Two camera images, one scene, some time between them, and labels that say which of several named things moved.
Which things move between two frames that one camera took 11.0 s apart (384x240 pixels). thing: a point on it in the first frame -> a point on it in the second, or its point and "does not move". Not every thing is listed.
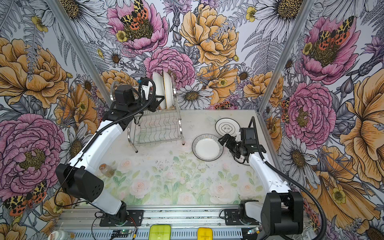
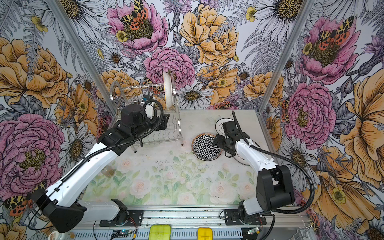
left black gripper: x=155 y=103 -> x=163 y=126
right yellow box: x=205 y=233 does not move
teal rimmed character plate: x=227 y=125 does not move
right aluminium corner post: x=286 y=56 does not move
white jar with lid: x=61 y=235 does not move
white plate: x=158 y=76 -> x=202 y=148
